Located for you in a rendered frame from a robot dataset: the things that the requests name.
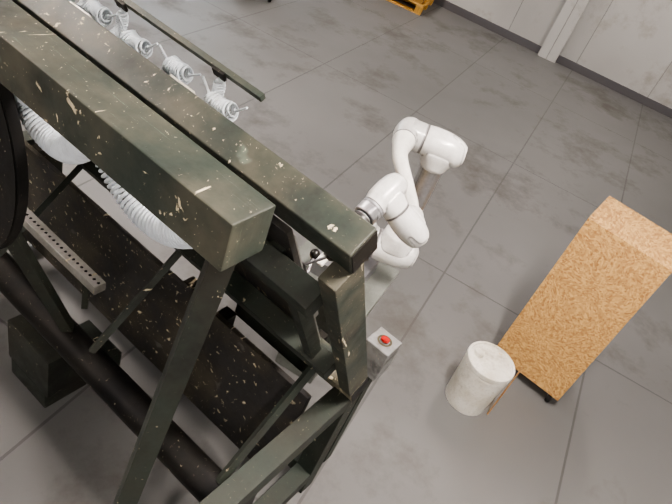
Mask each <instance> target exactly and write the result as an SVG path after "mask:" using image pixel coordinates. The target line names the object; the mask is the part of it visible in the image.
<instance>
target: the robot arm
mask: <svg viewBox="0 0 672 504"><path fill-rule="evenodd" d="M467 149H468V147H467V145H466V144H465V142H464V141H463V140H462V139H461V138H459V137H458V136H457V135H455V134H453V133H451V132H449V131H447V130H444V129H442V128H439V127H436V126H432V125H430V124H427V123H424V122H422V121H419V120H418V119H416V118H414V117H406V118H404V119H402V120H401V121H400V122H399V123H398V124H397V126H396V127H395V129H394V131H393V137H392V159H393V164H394V168H395V172H396V173H391V174H388V175H386V176H384V177H383V178H382V179H380V180H379V181H378V182H377V183H376V184H375V185H374V186H373V187H372V188H371V189H370V190H369V192H368V194H367V196H366V197H365V198H364V199H363V200H362V201H361V202H360V203H359V204H358V205H357V206H356V208H355V211H354V212H356V213H357V214H358V215H360V216H361V217H362V218H364V219H365V220H366V221H368V222H369V223H370V224H372V225H373V226H375V227H376V228H377V231H378V242H377V249H376V250H375V251H374V252H373V253H372V254H371V255H370V257H371V258H373V259H375V260H377V261H379V262H381V263H384V264H386V265H389V266H393V267H397V268H408V267H411V266H412V265H413V264H414V263H415V261H416V259H417V257H418V254H419V247H421V246H423V245H424V244H425V243H426V242H427V241H428V238H429V231H428V228H427V226H426V222H425V219H424V215H423V212H422V211H423V209H424V207H425V205H426V203H427V201H428V200H429V198H430V196H431V194H432V192H433V190H434V188H435V186H436V184H437V182H438V180H439V178H440V176H441V174H443V173H444V172H446V171H447V170H448V169H449V168H450V167H452V168H456V167H459V166H460V165H462V163H463V162H464V159H465V156H466V153H467ZM410 151H413V152H416V153H418V154H421V155H420V164H421V165H420V167H419V169H418V171H417V173H416V175H415V178H414V180H413V178H412V174H411V170H410V166H409V161H408V153H409V152H410ZM382 216H383V217H384V218H385V220H386V221H387V222H388V225H387V226H386V228H385V229H382V228H380V227H379V226H378V225H377V223H376V222H377V221H378V220H379V218H381V217H382Z"/></svg>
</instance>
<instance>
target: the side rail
mask: <svg viewBox="0 0 672 504"><path fill-rule="evenodd" d="M318 282H319V287H320V292H321V297H322V302H323V307H324V312H325V317H326V322H327V327H328V332H329V337H330V342H331V347H332V352H333V357H334V362H335V367H336V372H337V377H338V382H339V387H340V388H341V389H342V390H343V391H344V392H345V393H347V394H348V395H349V396H351V395H352V394H353V393H354V392H355V390H356V389H357V388H358V387H359V386H360V385H361V384H362V382H363V381H364V380H365V379H366V378H367V376H368V375H367V343H366V310H365V278H364V263H363V264H362V265H361V266H360V267H359V268H358V269H357V270H356V271H355V273H354V274H353V273H349V272H348V271H347V270H345V269H344V268H343V267H342V266H340V265H339V264H338V263H336V262H335V261H333V262H332V263H331V264H330V265H329V266H328V267H327V268H326V269H325V270H324V272H323V273H322V274H321V275H320V276H319V277H318Z"/></svg>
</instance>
